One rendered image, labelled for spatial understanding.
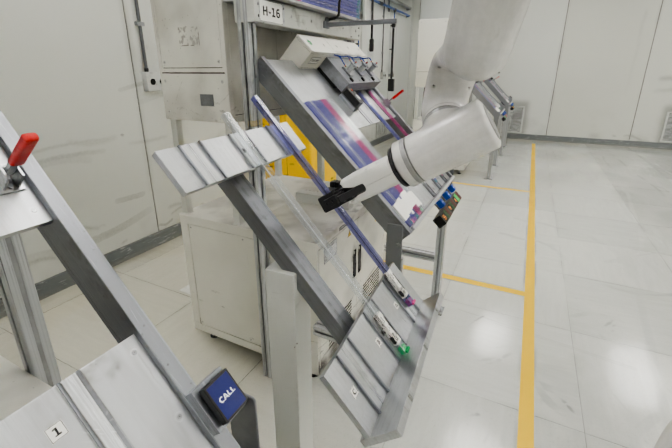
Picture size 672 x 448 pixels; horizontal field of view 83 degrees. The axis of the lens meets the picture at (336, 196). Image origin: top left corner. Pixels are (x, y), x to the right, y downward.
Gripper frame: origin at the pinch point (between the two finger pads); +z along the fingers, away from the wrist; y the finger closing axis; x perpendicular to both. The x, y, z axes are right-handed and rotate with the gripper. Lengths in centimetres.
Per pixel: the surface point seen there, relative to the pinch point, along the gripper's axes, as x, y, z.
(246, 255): 8, -42, 69
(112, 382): 4.1, 42.2, 12.8
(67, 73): -117, -74, 148
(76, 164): -75, -69, 174
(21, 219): -18.1, 39.5, 17.2
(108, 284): -6.0, 36.7, 13.4
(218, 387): 11.5, 35.7, 6.4
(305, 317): 16.9, 10.1, 11.6
